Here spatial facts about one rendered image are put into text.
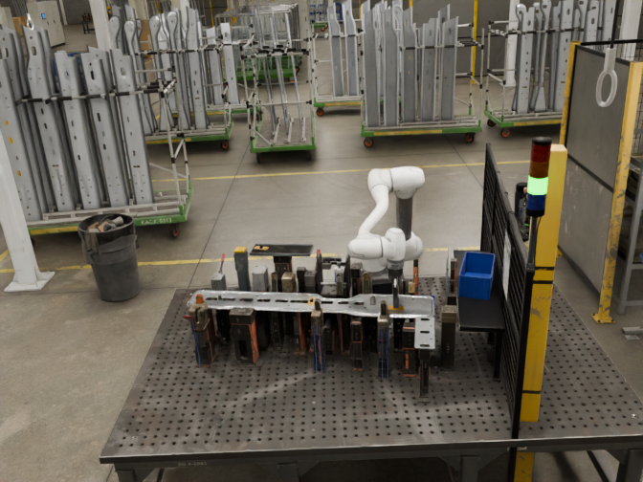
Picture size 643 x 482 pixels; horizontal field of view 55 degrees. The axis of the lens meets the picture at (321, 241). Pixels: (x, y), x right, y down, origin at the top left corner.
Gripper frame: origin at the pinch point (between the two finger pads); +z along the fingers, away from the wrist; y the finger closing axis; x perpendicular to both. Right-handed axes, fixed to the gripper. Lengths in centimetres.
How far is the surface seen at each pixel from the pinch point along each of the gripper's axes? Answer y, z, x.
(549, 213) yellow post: 48, -69, 64
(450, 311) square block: 10.4, -1.1, 27.8
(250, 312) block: 13, 2, -77
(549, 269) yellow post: 48, -45, 66
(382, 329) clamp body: 19.9, 5.2, -6.0
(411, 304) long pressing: -5.3, 4.8, 8.2
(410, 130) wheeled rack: -677, 78, -11
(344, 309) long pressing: 2.1, 4.7, -27.3
